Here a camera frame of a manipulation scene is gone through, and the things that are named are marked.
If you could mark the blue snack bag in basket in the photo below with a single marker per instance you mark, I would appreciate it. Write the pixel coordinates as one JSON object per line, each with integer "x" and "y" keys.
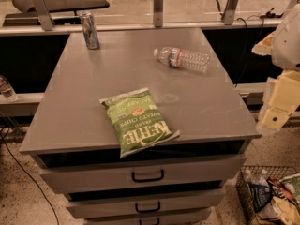
{"x": 261, "y": 196}

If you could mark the water bottle in basket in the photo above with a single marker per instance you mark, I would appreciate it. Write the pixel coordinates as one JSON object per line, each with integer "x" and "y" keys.
{"x": 258, "y": 178}

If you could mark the water bottle on left ledge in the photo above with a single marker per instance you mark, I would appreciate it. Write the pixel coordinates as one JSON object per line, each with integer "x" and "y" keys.
{"x": 7, "y": 90}

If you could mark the metal bracket post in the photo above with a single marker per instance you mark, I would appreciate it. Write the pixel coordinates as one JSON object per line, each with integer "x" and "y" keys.
{"x": 229, "y": 12}
{"x": 158, "y": 13}
{"x": 42, "y": 11}

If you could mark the middle metal bracket post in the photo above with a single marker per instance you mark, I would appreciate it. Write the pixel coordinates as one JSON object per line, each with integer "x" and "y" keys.
{"x": 158, "y": 13}

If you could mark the clear plastic water bottle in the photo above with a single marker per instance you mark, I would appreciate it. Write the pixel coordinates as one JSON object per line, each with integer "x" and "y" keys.
{"x": 181, "y": 58}

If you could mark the green jalapeno chip bag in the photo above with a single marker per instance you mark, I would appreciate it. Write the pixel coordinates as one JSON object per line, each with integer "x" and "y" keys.
{"x": 137, "y": 121}

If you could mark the left metal bracket post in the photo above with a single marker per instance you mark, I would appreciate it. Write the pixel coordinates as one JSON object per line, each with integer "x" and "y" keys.
{"x": 42, "y": 11}

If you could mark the grey drawer cabinet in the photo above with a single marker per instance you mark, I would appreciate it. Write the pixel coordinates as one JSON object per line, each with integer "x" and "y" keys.
{"x": 73, "y": 141}

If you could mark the wire basket of snacks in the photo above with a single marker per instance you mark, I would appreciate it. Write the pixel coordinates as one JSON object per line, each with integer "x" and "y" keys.
{"x": 284, "y": 209}

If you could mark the grey drawer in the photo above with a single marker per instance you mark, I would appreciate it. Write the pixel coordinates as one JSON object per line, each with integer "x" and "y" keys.
{"x": 142, "y": 174}
{"x": 165, "y": 218}
{"x": 146, "y": 204}

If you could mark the right metal bracket post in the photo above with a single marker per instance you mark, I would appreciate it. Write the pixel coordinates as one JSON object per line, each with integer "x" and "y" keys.
{"x": 229, "y": 12}

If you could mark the bottom grey drawer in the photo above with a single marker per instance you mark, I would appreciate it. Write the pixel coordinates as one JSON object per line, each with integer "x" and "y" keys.
{"x": 165, "y": 218}

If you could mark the top grey drawer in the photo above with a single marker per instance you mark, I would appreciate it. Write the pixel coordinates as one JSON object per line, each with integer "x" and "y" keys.
{"x": 142, "y": 174}

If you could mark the silver redbull can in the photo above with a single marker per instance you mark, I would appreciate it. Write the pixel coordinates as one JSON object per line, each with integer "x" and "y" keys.
{"x": 89, "y": 31}

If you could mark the middle grey drawer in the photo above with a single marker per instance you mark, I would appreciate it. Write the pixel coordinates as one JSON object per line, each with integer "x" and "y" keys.
{"x": 146, "y": 204}

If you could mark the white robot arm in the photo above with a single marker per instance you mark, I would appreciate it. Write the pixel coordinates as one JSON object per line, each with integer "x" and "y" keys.
{"x": 283, "y": 45}

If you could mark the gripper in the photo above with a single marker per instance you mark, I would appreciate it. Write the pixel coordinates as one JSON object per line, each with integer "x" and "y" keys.
{"x": 288, "y": 49}

